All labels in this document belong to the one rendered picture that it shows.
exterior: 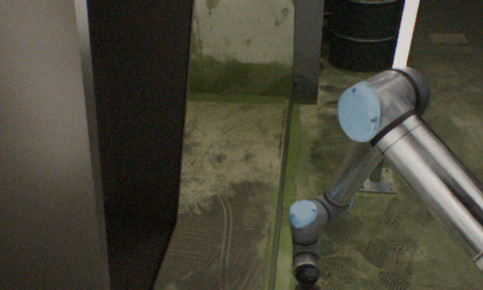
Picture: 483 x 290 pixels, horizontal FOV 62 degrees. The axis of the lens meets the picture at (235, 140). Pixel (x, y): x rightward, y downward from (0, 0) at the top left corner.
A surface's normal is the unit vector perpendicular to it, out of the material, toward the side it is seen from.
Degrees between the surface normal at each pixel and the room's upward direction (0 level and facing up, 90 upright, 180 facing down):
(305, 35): 90
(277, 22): 90
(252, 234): 0
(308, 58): 90
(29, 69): 90
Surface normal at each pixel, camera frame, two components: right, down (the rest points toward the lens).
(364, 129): -0.88, 0.28
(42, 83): -0.14, 0.59
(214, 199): -0.06, -0.80
